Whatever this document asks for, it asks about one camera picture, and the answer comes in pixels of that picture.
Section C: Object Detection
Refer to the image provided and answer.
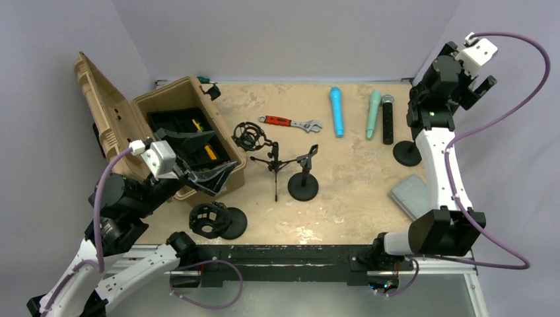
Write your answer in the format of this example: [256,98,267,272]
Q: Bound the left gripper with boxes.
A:
[133,128,238,217]

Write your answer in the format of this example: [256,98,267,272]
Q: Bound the black tripod shock-mount stand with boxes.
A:
[232,122,299,201]

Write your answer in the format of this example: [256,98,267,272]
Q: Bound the black handheld microphone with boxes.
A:
[381,94,394,145]

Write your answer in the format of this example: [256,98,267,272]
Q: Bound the black round-base mic stand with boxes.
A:
[287,144,319,201]

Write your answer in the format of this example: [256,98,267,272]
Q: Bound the mint green microphone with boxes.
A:
[366,90,382,140]

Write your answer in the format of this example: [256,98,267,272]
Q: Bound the blue microphone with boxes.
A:
[330,87,344,138]

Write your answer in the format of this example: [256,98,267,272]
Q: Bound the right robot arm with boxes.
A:
[370,38,498,269]

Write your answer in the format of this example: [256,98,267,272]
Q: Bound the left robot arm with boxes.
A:
[26,138,238,316]

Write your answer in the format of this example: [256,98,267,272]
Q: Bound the yellow screwdriver in toolbox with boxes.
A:
[192,119,218,161]

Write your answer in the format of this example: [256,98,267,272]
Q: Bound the tan plastic toolbox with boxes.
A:
[74,52,247,196]

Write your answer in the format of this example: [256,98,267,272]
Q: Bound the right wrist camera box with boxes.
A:
[454,32,498,79]

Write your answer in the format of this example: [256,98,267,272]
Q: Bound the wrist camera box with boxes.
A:
[454,32,498,79]
[141,141,178,180]

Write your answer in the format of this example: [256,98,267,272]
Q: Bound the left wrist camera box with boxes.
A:
[141,141,178,180]

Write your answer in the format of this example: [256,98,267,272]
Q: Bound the black round shock-mount stand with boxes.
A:
[189,201,248,240]

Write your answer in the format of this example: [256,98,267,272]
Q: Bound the green-handled tool behind toolbox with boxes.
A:
[197,76,217,85]

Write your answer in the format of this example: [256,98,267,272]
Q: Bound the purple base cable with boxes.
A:
[169,260,244,310]

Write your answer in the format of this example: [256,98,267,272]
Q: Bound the black aluminium mounting rail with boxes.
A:
[89,243,477,289]

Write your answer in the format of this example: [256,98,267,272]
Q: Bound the red-handled adjustable wrench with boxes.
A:
[258,116,323,133]

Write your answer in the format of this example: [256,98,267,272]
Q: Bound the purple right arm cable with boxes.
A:
[407,31,551,270]

